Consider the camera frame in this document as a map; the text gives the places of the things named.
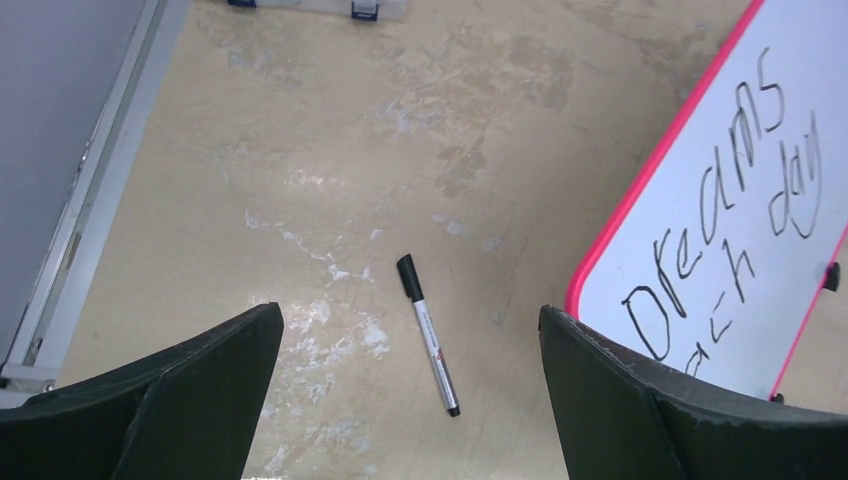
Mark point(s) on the clear plastic screw box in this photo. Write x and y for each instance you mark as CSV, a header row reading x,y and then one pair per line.
x,y
364,10

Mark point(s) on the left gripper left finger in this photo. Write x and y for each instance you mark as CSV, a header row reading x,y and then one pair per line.
x,y
186,412

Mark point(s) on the aluminium frame rail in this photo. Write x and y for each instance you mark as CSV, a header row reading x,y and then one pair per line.
x,y
78,83

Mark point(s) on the black marker cap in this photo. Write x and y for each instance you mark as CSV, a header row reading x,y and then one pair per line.
x,y
409,278

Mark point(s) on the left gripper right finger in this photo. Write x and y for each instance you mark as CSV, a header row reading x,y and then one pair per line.
x,y
622,415

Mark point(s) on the red framed whiteboard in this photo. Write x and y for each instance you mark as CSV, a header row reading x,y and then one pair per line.
x,y
713,260

